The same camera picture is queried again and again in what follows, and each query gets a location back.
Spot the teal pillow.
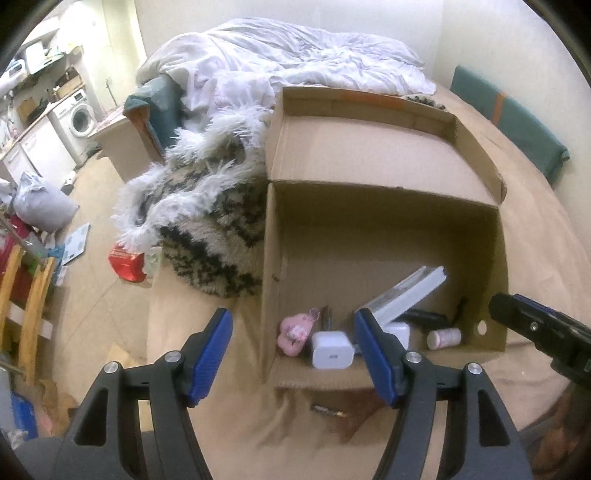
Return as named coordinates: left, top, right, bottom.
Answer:
left=124, top=76, right=186, bottom=161

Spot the white cabinet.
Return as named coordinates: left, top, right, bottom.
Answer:
left=2, top=115, right=78, bottom=186

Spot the blue container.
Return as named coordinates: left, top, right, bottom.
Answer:
left=9, top=392, right=38, bottom=440

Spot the wooden chair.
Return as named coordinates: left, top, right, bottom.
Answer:
left=0, top=244, right=57, bottom=385

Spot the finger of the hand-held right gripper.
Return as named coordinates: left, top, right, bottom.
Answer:
left=488, top=293, right=580, bottom=363

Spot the brown cardboard box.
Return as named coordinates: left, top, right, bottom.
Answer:
left=261, top=86, right=509, bottom=385

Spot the red bag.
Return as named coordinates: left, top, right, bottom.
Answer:
left=109, top=242, right=147, bottom=283

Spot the shaggy black and white blanket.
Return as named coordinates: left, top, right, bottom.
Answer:
left=113, top=106, right=278, bottom=299

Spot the beige bed sheet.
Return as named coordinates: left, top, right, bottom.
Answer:
left=147, top=85, right=591, bottom=480

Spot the grey plastic bag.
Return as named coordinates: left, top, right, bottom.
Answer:
left=13, top=172, right=80, bottom=232

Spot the teal cushion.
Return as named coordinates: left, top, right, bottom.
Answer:
left=450, top=65, right=570, bottom=186

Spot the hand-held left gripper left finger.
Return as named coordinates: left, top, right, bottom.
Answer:
left=53, top=308, right=233, bottom=480

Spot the beige bedside box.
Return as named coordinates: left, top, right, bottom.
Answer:
left=88, top=108, right=163, bottom=184

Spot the person's right forearm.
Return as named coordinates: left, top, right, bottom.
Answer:
left=522, top=383, right=591, bottom=480

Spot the white washing machine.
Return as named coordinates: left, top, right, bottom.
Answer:
left=48, top=90, right=100, bottom=163

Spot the flat cardboard scrap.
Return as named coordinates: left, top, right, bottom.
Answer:
left=39, top=378, right=80, bottom=438

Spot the small white bottle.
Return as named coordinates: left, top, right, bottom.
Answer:
left=427, top=328, right=462, bottom=350

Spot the pink case with charm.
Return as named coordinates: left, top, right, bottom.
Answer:
left=277, top=313, right=319, bottom=357

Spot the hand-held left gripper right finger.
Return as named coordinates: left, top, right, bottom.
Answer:
left=355, top=308, right=534, bottom=480

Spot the white duvet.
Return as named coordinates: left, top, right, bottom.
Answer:
left=137, top=18, right=437, bottom=139

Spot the grey and white device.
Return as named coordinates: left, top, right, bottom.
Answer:
left=358, top=266, right=448, bottom=329

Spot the white power adapter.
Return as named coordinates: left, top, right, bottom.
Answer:
left=311, top=331, right=355, bottom=370

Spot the person's grey trouser leg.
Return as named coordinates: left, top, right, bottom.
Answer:
left=14, top=431, right=155, bottom=480

